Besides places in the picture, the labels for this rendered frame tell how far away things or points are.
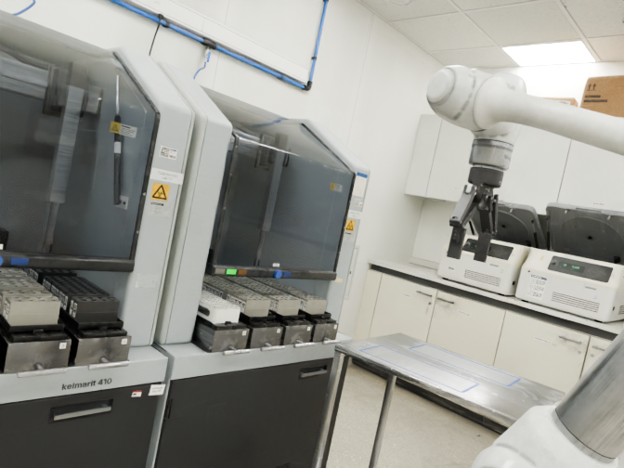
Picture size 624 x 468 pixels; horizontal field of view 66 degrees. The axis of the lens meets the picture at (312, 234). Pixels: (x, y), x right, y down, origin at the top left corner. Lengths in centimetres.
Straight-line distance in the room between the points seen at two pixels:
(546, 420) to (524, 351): 259
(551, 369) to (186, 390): 243
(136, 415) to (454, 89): 116
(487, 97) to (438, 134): 322
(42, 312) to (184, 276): 40
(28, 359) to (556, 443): 109
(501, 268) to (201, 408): 241
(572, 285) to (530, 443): 255
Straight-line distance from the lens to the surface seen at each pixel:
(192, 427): 163
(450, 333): 366
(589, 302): 335
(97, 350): 136
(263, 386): 175
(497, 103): 100
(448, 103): 100
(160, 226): 144
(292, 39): 323
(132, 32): 264
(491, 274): 352
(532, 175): 382
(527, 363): 346
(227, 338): 157
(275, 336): 170
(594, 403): 84
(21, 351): 130
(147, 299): 148
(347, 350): 156
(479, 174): 115
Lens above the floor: 124
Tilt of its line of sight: 3 degrees down
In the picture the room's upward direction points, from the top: 12 degrees clockwise
